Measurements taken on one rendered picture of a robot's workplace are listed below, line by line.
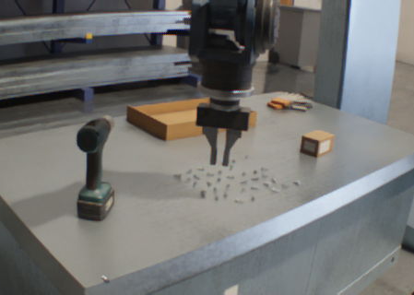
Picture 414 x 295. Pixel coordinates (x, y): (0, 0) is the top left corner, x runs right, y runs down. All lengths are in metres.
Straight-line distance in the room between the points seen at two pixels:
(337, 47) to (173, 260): 1.91
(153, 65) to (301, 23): 2.82
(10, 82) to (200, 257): 3.75
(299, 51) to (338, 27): 4.77
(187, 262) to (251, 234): 0.20
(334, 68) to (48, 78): 2.91
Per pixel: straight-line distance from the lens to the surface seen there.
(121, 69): 5.15
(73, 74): 4.90
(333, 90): 2.78
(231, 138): 1.27
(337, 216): 1.67
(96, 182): 1.19
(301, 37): 7.43
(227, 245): 1.17
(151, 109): 2.06
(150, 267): 1.04
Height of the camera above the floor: 1.22
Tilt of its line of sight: 19 degrees down
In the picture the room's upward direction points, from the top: 4 degrees clockwise
